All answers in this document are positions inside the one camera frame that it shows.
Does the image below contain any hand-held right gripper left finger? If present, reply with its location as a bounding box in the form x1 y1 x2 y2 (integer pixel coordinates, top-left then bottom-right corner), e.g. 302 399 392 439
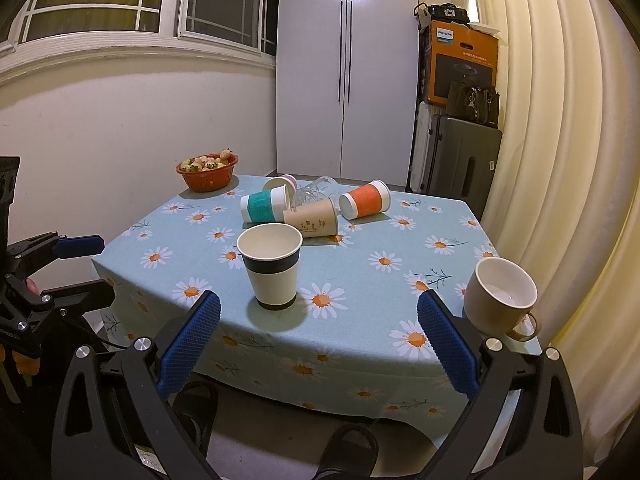
52 290 222 480

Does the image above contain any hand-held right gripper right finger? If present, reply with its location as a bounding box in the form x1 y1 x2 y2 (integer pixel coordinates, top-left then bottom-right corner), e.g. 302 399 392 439
417 290 586 480

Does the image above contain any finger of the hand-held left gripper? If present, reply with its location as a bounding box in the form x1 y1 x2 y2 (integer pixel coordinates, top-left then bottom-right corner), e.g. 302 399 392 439
30 280 115 312
7 233 105 264

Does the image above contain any white paper cup black band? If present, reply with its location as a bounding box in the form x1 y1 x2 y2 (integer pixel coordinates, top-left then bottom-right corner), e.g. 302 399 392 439
236 223 304 311

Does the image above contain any teal sleeve paper cup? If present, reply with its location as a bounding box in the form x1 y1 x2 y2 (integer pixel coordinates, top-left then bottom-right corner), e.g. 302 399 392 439
240 185 297 224

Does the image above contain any orange sleeve paper cup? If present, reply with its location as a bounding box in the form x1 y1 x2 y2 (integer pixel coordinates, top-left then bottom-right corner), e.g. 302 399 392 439
339 179 391 220

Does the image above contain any brown kraft paper cup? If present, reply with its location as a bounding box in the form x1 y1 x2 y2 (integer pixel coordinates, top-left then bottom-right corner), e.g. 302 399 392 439
283 197 340 237

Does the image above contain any pink cup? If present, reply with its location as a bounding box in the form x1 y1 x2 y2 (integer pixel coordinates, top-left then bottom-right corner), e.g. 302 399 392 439
263 174 298 199

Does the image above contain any clear glass cup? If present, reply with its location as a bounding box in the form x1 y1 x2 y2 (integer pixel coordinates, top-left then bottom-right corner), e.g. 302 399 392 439
294 176 341 207

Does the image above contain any beige ceramic mug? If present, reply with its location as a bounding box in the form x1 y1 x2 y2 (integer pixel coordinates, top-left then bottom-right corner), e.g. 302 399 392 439
464 257 543 342

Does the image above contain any black slipper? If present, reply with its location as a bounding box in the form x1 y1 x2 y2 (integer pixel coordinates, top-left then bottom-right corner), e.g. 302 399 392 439
172 381 220 462
312 424 380 480

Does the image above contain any light blue daisy tablecloth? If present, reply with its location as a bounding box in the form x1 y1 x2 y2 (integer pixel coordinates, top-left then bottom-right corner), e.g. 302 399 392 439
91 175 544 453

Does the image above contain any red plastic basket bowl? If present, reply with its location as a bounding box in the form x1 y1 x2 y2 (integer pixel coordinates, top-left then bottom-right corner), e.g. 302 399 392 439
175 154 240 193

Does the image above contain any pile of pale fruits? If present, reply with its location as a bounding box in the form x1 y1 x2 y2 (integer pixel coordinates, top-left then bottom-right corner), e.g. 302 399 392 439
180 148 236 173

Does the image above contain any grey suitcase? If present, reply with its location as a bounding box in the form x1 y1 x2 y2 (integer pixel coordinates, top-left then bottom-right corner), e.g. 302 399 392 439
424 114 503 222

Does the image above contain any cream curtain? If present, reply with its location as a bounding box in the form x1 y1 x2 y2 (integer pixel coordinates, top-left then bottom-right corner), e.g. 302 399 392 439
467 0 640 467

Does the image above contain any black handbag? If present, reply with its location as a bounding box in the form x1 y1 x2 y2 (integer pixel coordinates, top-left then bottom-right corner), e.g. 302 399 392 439
445 80 501 127

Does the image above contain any white framed window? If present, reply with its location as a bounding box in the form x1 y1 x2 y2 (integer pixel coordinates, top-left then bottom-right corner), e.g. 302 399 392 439
0 0 282 70

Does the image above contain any white wardrobe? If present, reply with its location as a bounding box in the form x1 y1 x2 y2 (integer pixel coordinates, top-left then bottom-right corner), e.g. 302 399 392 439
275 0 420 187

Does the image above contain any orange cardboard box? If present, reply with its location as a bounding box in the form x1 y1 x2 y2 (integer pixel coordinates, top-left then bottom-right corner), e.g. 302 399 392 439
419 20 500 109

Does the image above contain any black camera bag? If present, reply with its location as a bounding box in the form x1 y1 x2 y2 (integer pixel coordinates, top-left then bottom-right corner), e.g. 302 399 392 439
413 2 471 26

